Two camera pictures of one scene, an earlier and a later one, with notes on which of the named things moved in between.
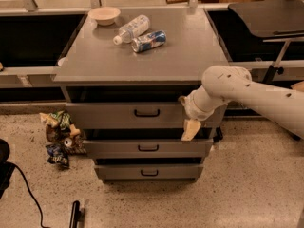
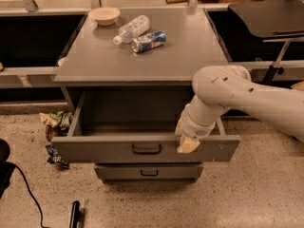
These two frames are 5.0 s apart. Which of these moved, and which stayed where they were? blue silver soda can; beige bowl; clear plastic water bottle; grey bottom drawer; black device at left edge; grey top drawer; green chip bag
Moved: grey top drawer
Stayed: grey bottom drawer; beige bowl; blue silver soda can; black device at left edge; clear plastic water bottle; green chip bag
